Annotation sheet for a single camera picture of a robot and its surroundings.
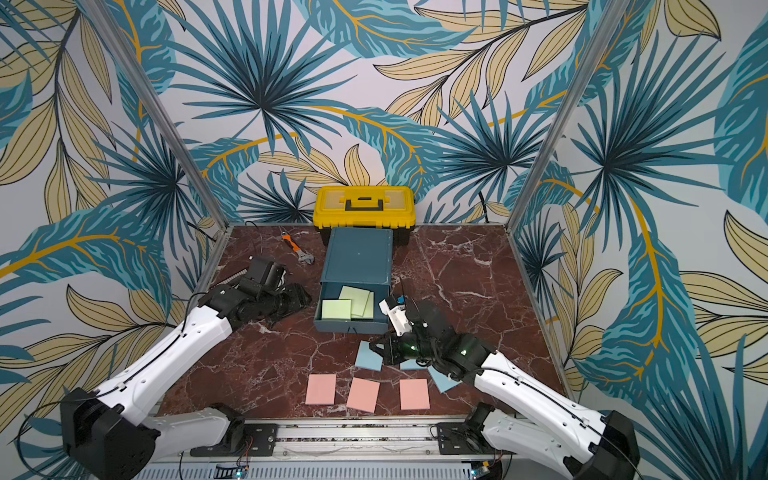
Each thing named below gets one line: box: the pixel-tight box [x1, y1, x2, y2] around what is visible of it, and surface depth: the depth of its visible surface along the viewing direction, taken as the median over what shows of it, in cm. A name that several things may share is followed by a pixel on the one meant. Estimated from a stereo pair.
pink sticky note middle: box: [346, 377, 380, 413], surface depth 82 cm
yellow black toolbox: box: [313, 186, 416, 247], surface depth 105 cm
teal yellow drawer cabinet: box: [313, 227, 393, 334], surface depth 82 cm
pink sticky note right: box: [399, 378, 430, 410], surface depth 82 cm
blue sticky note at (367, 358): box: [355, 340, 383, 372], surface depth 87 cm
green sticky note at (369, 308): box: [354, 291, 374, 319], surface depth 81 cm
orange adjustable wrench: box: [281, 231, 315, 265], surface depth 112 cm
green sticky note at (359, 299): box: [339, 286, 370, 317], surface depth 81 cm
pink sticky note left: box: [305, 374, 337, 405], surface depth 82 cm
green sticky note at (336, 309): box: [322, 300, 352, 319], surface depth 78 cm
